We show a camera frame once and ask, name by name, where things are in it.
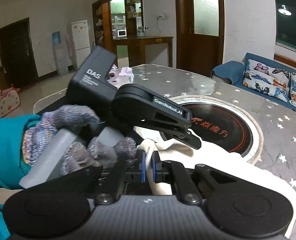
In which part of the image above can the white microwave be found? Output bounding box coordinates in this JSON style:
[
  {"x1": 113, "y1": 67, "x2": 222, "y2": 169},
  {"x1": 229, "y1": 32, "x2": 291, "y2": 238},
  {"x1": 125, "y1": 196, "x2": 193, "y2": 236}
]
[{"x1": 117, "y1": 29, "x2": 127, "y2": 38}]

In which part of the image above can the cream beige garment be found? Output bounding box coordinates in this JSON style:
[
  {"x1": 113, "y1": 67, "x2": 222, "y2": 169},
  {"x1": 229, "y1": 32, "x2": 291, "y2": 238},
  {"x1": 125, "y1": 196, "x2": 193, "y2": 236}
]
[{"x1": 135, "y1": 127, "x2": 296, "y2": 239}]

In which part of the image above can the pink white tissue pack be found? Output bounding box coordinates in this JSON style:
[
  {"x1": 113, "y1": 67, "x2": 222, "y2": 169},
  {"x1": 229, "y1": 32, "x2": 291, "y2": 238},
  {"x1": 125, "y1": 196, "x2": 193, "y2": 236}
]
[{"x1": 107, "y1": 65, "x2": 134, "y2": 89}]

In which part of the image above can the wooden shelf cabinet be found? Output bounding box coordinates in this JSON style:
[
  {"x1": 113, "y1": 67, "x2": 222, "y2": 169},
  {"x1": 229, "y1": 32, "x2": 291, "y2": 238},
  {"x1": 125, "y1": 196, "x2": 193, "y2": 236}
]
[{"x1": 92, "y1": 0, "x2": 143, "y2": 52}]

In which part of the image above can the blue sofa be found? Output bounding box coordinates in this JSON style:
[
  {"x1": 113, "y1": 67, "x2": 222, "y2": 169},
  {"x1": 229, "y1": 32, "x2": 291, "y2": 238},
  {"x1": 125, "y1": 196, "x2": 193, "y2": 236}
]
[{"x1": 211, "y1": 53, "x2": 296, "y2": 112}]

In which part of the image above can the dark green window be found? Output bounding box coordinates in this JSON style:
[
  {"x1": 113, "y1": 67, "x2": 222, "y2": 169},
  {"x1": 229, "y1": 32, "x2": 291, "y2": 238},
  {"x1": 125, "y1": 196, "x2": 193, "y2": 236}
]
[{"x1": 275, "y1": 0, "x2": 296, "y2": 49}]

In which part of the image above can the water dispenser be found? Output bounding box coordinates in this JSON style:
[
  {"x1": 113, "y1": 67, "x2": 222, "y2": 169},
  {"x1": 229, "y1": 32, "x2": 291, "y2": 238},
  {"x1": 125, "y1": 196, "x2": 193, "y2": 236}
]
[{"x1": 52, "y1": 31, "x2": 69, "y2": 75}]

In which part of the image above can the white refrigerator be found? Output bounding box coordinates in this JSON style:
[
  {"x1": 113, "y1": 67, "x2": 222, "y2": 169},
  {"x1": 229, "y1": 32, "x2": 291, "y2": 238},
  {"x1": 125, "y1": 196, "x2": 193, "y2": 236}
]
[{"x1": 71, "y1": 20, "x2": 91, "y2": 69}]

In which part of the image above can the dark wooden console table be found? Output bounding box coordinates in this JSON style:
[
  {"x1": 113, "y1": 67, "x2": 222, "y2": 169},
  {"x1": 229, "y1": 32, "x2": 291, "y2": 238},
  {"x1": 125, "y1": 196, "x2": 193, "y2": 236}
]
[{"x1": 113, "y1": 36, "x2": 173, "y2": 67}]

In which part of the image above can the dark entrance door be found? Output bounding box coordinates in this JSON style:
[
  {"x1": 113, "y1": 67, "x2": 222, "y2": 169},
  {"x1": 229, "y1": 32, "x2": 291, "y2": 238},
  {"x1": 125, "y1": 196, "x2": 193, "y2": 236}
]
[{"x1": 0, "y1": 18, "x2": 38, "y2": 88}]

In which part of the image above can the teal jacket sleeve forearm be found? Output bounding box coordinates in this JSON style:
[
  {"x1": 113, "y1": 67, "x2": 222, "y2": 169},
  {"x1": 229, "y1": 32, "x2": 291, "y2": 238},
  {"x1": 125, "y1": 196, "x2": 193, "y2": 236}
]
[{"x1": 0, "y1": 114, "x2": 42, "y2": 240}]

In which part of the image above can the left butterfly print pillow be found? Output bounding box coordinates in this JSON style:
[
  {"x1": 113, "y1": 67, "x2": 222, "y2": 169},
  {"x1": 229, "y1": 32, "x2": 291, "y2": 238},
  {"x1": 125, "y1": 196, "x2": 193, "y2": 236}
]
[{"x1": 242, "y1": 59, "x2": 290, "y2": 102}]

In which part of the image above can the dark wooden door frame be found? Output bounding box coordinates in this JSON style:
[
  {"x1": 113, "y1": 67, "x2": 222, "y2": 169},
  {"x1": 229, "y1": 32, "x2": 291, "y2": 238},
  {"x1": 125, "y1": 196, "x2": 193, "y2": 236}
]
[{"x1": 176, "y1": 0, "x2": 224, "y2": 77}]

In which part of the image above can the black round induction cooktop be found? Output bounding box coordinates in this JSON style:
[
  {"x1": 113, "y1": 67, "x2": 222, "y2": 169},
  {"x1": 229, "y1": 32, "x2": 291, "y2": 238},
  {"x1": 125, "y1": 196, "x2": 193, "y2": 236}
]
[{"x1": 160, "y1": 102, "x2": 254, "y2": 157}]

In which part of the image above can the polka dot play tent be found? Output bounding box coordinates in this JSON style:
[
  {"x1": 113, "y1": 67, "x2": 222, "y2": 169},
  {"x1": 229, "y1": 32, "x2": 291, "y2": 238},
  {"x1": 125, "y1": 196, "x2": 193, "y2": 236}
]
[{"x1": 0, "y1": 87, "x2": 20, "y2": 119}]

